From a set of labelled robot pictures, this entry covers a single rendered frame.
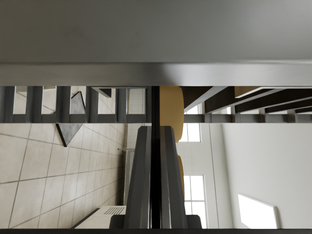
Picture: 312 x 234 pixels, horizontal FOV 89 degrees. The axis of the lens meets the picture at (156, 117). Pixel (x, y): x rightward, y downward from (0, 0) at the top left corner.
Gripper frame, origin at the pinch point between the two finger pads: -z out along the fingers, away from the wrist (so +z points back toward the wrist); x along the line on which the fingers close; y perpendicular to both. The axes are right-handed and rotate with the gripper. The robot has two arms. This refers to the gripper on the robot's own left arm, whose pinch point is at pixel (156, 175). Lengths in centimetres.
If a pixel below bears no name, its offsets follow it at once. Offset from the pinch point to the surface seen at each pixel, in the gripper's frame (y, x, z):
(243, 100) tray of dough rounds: -7.3, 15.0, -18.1
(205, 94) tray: -2.4, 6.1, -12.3
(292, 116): -23, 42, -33
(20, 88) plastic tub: -44, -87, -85
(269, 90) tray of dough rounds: -2.8, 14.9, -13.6
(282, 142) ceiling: -187, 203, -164
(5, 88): -18, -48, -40
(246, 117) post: -25, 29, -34
